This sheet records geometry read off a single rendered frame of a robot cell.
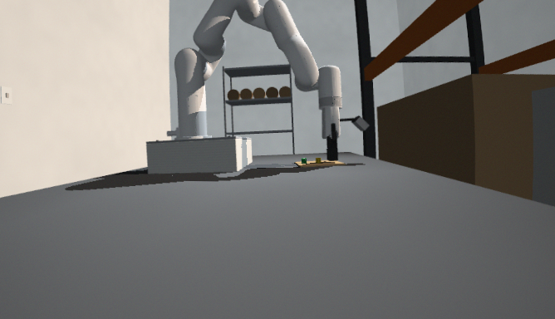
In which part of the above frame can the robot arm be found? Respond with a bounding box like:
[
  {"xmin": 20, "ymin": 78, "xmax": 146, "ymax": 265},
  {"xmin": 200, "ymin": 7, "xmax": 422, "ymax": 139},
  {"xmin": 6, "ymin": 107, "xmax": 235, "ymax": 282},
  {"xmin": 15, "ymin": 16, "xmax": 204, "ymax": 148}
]
[{"xmin": 167, "ymin": 0, "xmax": 342, "ymax": 140}]

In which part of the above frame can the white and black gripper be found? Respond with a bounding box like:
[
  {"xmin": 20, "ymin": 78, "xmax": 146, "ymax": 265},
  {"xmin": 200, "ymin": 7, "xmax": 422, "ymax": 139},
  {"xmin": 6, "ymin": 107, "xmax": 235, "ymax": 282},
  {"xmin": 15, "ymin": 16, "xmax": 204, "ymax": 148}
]
[{"xmin": 319, "ymin": 106, "xmax": 342, "ymax": 161}]

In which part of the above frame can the tan square mat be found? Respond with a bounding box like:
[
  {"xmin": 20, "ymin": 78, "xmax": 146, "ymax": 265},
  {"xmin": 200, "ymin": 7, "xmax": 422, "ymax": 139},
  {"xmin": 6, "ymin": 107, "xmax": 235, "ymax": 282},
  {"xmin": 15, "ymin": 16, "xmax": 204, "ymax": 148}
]
[{"xmin": 295, "ymin": 160, "xmax": 346, "ymax": 168}]

